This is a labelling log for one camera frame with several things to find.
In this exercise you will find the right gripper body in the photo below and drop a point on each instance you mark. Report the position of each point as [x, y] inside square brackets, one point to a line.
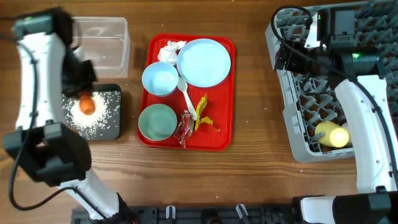
[296, 62]

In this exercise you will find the black waste tray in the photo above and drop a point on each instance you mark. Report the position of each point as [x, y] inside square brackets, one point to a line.
[102, 112]

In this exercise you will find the white plastic spoon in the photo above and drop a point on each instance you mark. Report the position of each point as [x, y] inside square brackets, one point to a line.
[183, 86]

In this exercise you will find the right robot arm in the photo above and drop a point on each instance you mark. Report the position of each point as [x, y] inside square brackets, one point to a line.
[358, 78]

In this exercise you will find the pink cup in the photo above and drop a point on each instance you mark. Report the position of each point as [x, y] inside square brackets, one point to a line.
[346, 128]

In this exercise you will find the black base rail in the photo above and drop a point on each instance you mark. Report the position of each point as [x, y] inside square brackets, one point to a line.
[266, 214]

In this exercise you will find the orange carrot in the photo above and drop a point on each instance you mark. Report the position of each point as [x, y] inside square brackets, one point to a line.
[86, 103]

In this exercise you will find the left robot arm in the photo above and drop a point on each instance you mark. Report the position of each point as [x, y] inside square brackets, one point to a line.
[43, 145]

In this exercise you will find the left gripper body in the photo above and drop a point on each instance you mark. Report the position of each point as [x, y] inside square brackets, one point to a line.
[83, 74]

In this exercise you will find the yellow cup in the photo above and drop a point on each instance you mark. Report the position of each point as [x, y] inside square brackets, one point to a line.
[333, 134]

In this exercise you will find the green bowl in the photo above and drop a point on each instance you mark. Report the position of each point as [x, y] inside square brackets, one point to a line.
[157, 122]

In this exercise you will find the red serving tray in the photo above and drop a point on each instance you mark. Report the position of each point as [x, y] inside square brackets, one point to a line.
[220, 102]

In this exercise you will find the white rice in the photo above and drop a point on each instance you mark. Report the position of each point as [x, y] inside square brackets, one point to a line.
[96, 116]

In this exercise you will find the light blue bowl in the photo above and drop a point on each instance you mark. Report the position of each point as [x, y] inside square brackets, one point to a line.
[160, 79]

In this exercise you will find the grey dishwasher rack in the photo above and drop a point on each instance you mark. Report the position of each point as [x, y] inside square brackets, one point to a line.
[309, 100]

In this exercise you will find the clear plastic bin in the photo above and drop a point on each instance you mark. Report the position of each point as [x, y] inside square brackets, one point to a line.
[106, 42]

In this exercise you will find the crumpled white tissue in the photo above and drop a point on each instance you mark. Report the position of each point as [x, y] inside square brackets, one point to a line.
[169, 52]

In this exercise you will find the red candy wrapper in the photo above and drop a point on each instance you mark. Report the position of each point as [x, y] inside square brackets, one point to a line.
[184, 129]

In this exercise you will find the yellow candy wrapper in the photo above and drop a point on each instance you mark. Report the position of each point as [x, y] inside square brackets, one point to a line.
[199, 110]

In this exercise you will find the light blue plate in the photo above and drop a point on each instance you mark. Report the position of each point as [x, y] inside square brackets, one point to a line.
[203, 63]

